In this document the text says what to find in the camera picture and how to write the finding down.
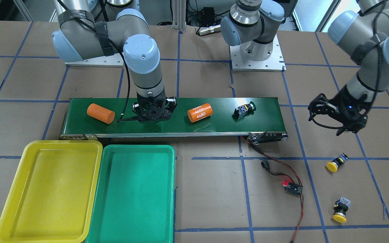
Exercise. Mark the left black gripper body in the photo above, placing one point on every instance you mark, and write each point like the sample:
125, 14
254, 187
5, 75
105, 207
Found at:
339, 101

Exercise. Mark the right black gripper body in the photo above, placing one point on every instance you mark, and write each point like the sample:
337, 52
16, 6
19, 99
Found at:
172, 103

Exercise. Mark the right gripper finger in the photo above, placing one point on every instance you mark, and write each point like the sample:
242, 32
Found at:
171, 103
136, 108

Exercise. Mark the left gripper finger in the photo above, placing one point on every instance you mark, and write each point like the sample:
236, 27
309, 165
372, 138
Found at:
321, 106
353, 128

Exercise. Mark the plain orange cylinder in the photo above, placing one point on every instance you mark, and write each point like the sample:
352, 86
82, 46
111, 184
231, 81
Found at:
100, 113

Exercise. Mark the orange cylinder labelled 4680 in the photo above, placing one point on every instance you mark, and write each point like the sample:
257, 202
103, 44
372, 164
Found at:
200, 112

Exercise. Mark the green push button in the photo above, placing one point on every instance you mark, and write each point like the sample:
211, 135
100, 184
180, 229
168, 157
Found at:
244, 110

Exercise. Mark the lone yellow push button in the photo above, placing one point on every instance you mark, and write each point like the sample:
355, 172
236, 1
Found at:
340, 207

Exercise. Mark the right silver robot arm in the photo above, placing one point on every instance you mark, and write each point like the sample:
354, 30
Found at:
80, 38

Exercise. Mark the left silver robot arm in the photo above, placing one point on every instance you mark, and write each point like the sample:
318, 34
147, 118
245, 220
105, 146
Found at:
364, 36

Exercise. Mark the green conveyor belt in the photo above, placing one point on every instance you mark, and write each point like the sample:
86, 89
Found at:
265, 125

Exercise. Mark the small motor controller board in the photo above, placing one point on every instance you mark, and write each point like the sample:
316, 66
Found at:
293, 188

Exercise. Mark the green plastic tray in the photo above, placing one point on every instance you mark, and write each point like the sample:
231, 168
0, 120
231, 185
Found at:
135, 195

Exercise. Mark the yellow plastic tray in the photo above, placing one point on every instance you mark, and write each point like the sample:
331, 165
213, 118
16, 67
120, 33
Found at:
52, 194

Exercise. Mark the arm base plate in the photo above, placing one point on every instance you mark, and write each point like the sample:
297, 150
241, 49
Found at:
252, 56
114, 61

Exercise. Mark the aluminium frame post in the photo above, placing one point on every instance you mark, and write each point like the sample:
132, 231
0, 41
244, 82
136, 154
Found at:
179, 14

